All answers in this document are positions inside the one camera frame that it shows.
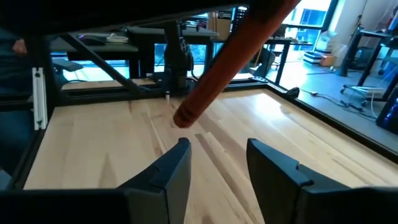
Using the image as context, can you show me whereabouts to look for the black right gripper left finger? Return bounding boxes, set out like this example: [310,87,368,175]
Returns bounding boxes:
[116,138,192,224]

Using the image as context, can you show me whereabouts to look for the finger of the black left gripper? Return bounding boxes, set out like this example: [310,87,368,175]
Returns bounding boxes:
[0,0,299,35]

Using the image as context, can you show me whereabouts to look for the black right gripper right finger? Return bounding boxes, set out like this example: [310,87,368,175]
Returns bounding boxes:
[246,138,313,224]

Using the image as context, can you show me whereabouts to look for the orange crayon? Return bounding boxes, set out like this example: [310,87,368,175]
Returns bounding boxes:
[173,6,301,129]

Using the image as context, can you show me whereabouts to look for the white round object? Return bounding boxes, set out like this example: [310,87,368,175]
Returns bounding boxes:
[106,33,129,44]

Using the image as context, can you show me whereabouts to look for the black table clamp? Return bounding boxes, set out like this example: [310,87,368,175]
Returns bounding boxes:
[285,86,301,99]

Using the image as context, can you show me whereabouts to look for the brown cardboard box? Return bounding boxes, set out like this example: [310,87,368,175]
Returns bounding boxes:
[207,11,234,40]

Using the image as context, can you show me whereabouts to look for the person's hand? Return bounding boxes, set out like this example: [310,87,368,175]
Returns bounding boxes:
[11,39,28,56]

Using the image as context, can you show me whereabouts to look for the black office chair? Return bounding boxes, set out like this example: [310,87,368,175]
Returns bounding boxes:
[248,46,277,79]

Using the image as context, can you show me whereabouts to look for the person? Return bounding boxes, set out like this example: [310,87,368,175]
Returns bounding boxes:
[0,27,68,187]

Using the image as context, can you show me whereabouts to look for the black blue-lit device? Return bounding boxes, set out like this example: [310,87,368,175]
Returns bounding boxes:
[375,88,398,135]

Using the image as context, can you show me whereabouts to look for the white stacked boxes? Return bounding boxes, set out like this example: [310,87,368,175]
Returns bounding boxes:
[303,30,336,68]

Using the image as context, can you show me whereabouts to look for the large window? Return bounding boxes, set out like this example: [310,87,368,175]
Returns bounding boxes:
[49,0,340,82]

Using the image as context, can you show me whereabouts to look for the black rolling desk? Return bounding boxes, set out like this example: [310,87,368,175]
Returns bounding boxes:
[337,26,398,103]

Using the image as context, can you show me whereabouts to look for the black floor cable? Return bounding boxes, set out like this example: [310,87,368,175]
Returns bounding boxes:
[300,89,379,121]

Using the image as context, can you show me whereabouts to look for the white metal bracket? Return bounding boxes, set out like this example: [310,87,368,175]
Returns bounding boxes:
[32,67,48,131]

